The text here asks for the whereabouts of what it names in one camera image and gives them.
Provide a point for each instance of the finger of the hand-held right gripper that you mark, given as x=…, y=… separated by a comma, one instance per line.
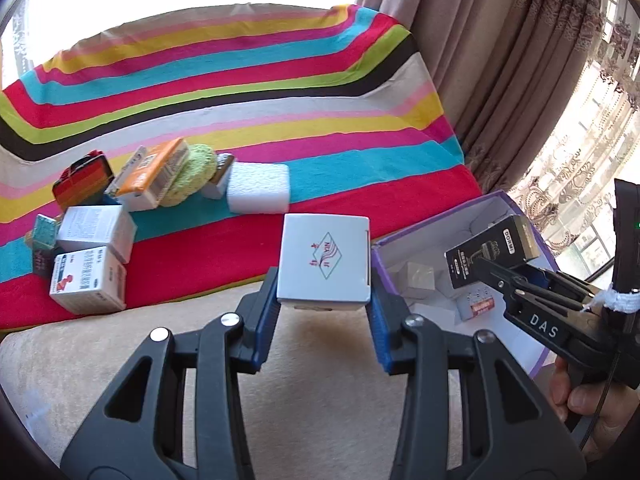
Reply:
x=495, y=275
x=560, y=280

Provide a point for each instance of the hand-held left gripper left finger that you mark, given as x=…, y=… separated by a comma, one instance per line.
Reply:
x=267, y=320

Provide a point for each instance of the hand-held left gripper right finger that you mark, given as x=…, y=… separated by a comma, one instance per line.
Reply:
x=379, y=330

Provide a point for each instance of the black box with gold print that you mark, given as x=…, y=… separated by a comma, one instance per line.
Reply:
x=500, y=245

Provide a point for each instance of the purple cardboard box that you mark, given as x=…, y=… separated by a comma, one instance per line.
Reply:
x=515, y=347

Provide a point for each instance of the white square box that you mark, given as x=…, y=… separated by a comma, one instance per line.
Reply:
x=322, y=260

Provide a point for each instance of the white sponge block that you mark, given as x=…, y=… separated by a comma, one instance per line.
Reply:
x=259, y=187

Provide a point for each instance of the white box with brown side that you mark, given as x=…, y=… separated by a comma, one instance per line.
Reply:
x=217, y=182

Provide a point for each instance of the green round sponge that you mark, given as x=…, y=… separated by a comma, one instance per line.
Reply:
x=192, y=175

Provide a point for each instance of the white box with red figure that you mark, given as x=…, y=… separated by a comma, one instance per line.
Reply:
x=90, y=280

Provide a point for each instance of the orange white box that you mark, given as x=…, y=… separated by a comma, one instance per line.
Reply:
x=150, y=172

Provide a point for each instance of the dark green small box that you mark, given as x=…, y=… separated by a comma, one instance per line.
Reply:
x=42, y=261

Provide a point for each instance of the person's right hand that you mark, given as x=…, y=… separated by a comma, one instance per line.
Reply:
x=595, y=410

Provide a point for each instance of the white box with red label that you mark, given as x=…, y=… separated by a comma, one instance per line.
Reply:
x=475, y=305

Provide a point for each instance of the white cloth strip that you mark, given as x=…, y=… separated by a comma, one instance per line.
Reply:
x=617, y=301

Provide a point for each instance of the beige cube box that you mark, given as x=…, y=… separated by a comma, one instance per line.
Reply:
x=421, y=280

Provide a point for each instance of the beige lace curtain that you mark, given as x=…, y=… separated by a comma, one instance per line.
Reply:
x=575, y=160

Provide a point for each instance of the white box with grey text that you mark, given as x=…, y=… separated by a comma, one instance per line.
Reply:
x=95, y=230

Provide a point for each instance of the striped colourful blanket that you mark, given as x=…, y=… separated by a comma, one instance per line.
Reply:
x=250, y=90

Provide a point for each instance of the red orange striped tin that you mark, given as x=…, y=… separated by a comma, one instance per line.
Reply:
x=80, y=180

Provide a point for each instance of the teal small box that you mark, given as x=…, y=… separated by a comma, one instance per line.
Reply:
x=46, y=230

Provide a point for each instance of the brown curtain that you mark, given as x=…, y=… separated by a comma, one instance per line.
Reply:
x=475, y=35

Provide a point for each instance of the window frame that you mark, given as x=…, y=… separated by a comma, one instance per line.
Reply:
x=592, y=252

